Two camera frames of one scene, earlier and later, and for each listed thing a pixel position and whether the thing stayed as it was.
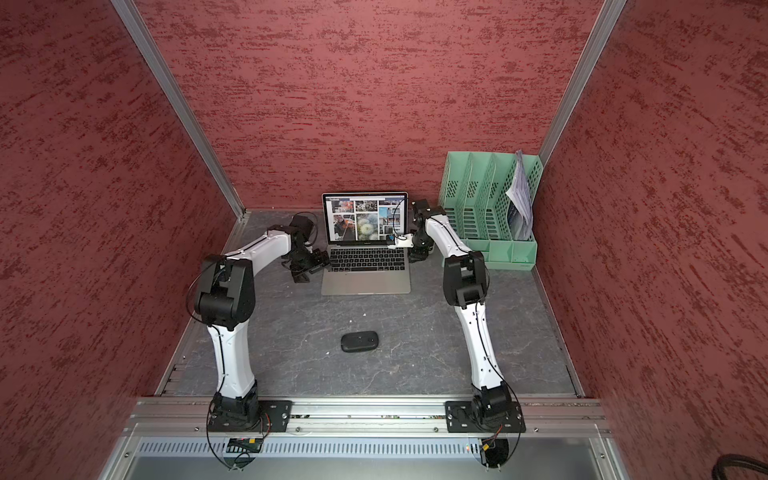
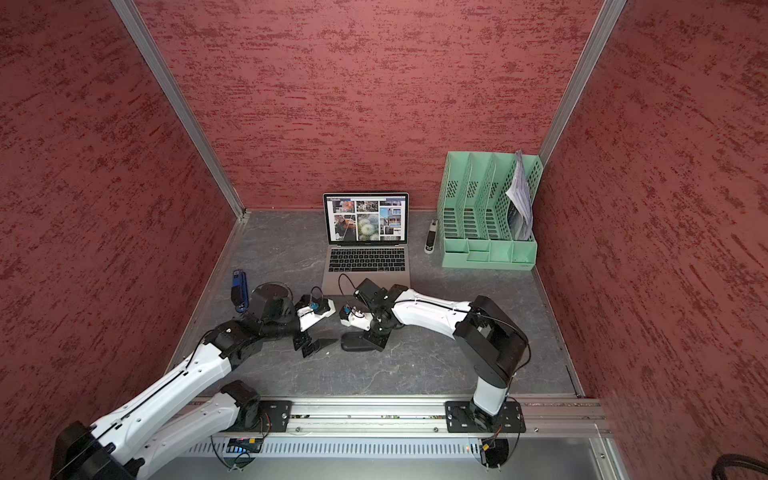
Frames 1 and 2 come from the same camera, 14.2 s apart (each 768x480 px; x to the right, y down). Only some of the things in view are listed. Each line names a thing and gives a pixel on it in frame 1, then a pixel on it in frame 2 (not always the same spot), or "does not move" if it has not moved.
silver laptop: [358, 228] does not move
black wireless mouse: [359, 341] does not move
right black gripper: [417, 253] → [379, 341]
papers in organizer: [520, 206] does not move
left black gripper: [321, 260] → [304, 339]
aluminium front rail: [190, 417] does not move
